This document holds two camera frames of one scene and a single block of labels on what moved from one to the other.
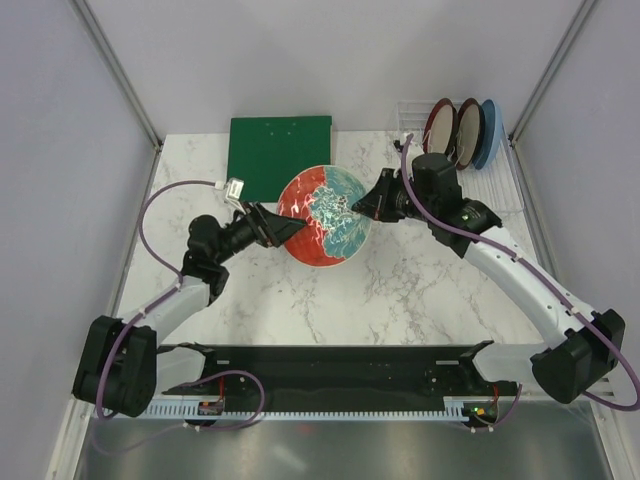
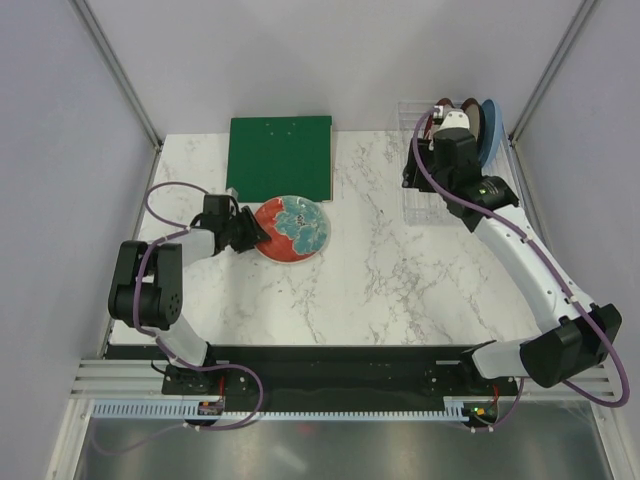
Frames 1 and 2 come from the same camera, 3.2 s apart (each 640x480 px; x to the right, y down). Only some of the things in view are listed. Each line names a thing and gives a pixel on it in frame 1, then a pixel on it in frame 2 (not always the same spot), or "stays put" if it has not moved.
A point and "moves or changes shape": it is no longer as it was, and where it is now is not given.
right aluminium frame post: x=514 y=133 stays put
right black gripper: x=376 y=205 -> x=409 y=174
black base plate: x=343 y=374 stays put
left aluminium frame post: x=83 y=10 stays put
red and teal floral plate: x=323 y=196 moves or changes shape
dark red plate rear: x=471 y=128 stays put
